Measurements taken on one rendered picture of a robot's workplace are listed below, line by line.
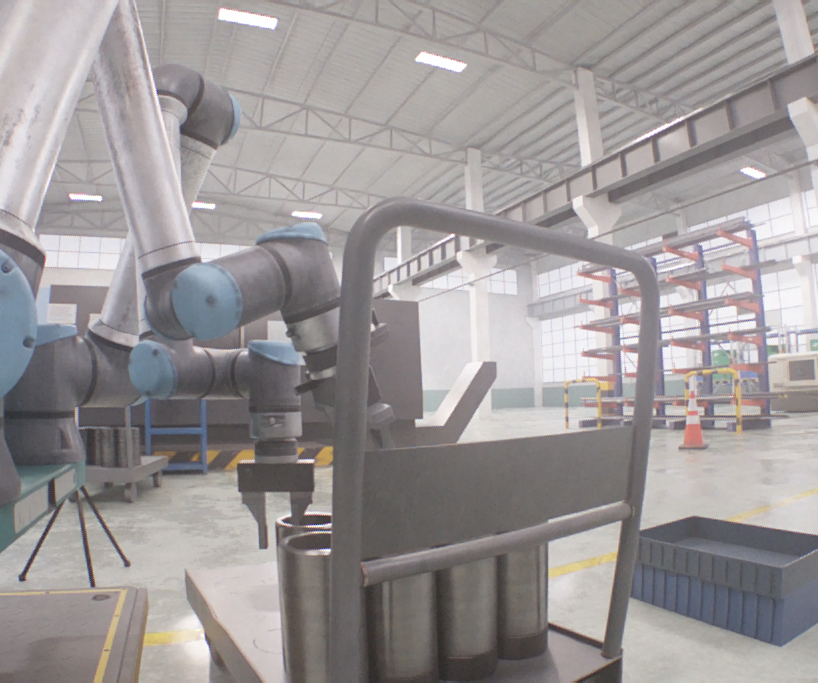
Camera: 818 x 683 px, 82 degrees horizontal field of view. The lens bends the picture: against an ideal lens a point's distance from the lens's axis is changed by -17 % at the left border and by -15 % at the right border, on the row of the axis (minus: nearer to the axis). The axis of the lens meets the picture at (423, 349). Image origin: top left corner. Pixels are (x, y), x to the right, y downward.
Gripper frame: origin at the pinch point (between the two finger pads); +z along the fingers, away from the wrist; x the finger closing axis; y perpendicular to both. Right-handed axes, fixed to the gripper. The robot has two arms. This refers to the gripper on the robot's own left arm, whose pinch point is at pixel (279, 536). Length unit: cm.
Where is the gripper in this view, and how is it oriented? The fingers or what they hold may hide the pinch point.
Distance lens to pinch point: 99.5
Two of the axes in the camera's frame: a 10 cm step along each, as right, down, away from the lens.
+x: 9.9, -0.1, 1.6
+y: 1.6, -0.9, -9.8
